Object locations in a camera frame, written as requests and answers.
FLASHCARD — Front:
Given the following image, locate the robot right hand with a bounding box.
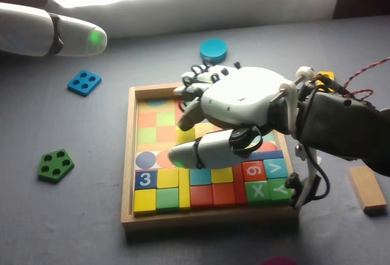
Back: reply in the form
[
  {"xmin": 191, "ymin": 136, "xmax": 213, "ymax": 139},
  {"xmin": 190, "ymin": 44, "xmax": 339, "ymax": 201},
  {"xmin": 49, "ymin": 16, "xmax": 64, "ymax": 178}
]
[{"xmin": 168, "ymin": 60, "xmax": 289, "ymax": 170}]

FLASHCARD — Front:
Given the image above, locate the blue round disc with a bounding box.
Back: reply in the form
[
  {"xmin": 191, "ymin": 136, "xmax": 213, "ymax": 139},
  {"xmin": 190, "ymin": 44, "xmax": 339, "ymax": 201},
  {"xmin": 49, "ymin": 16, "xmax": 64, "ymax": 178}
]
[{"xmin": 199, "ymin": 38, "xmax": 229, "ymax": 62}]

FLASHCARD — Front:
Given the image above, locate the blue square four-hole block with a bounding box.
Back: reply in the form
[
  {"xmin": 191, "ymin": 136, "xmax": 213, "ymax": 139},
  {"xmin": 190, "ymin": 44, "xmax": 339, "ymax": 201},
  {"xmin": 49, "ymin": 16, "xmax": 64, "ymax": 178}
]
[{"xmin": 66, "ymin": 69, "xmax": 102, "ymax": 97}]

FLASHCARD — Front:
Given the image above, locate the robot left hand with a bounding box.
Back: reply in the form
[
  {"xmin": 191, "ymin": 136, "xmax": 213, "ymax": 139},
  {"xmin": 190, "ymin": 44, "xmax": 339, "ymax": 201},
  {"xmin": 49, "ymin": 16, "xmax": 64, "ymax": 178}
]
[{"xmin": 0, "ymin": 0, "xmax": 122, "ymax": 57}]

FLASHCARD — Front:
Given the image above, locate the yellow block with holes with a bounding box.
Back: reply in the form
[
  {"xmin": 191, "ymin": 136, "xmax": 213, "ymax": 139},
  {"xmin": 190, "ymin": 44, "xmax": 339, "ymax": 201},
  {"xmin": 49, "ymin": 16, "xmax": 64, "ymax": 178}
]
[{"xmin": 316, "ymin": 71, "xmax": 335, "ymax": 88}]

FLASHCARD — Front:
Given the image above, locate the green pentagon five-hole block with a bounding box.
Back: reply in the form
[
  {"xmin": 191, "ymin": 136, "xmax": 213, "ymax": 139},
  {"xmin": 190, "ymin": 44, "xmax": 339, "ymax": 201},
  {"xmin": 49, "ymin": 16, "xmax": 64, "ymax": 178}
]
[{"xmin": 37, "ymin": 148, "xmax": 75, "ymax": 184}]

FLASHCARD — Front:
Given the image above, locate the white backdrop sheet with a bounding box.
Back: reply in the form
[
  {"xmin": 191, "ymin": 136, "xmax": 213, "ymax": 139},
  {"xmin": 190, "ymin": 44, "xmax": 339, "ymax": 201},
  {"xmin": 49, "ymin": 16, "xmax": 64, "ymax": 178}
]
[{"xmin": 53, "ymin": 0, "xmax": 346, "ymax": 40}]

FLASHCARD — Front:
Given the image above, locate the magenta object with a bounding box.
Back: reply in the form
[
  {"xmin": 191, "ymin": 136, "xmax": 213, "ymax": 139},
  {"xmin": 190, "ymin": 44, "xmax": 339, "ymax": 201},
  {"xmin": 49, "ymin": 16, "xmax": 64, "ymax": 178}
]
[{"xmin": 261, "ymin": 256, "xmax": 299, "ymax": 265}]

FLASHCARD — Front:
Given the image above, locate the natural wood plank block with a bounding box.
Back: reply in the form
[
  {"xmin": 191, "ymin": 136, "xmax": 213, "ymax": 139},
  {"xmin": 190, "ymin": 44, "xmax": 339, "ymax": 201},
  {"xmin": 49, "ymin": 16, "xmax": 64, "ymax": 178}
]
[{"xmin": 348, "ymin": 165, "xmax": 388, "ymax": 216}]

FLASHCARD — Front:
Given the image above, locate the red and black twisted cable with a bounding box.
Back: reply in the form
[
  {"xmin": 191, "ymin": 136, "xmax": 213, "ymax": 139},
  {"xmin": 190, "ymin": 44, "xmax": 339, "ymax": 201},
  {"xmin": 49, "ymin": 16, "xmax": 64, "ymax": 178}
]
[{"xmin": 341, "ymin": 57, "xmax": 390, "ymax": 99}]

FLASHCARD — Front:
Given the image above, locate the grey table cloth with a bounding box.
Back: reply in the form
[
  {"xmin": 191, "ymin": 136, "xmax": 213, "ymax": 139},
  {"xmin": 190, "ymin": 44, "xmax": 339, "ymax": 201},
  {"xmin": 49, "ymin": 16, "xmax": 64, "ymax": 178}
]
[{"xmin": 0, "ymin": 12, "xmax": 390, "ymax": 265}]

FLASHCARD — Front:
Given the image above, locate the wooden puzzle tray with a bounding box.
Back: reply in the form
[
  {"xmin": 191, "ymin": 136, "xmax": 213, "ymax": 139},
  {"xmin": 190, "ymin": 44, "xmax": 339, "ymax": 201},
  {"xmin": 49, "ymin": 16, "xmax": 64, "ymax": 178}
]
[{"xmin": 121, "ymin": 82, "xmax": 302, "ymax": 233}]

